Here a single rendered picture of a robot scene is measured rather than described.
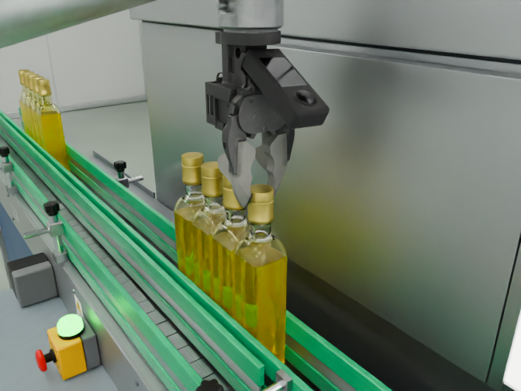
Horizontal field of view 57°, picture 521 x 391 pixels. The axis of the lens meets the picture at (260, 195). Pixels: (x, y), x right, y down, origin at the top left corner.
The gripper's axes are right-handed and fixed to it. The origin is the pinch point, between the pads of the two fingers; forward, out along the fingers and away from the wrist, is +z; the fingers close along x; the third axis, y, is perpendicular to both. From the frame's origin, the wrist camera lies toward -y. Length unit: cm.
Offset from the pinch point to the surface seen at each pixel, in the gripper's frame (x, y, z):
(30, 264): 21, 58, 32
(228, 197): 1.8, 5.1, 1.6
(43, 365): 26, 29, 36
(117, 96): -182, 590, 105
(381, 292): -12.1, -11.4, 13.1
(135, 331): 14.0, 13.5, 24.1
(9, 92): -54, 586, 85
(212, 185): 1.5, 10.1, 1.6
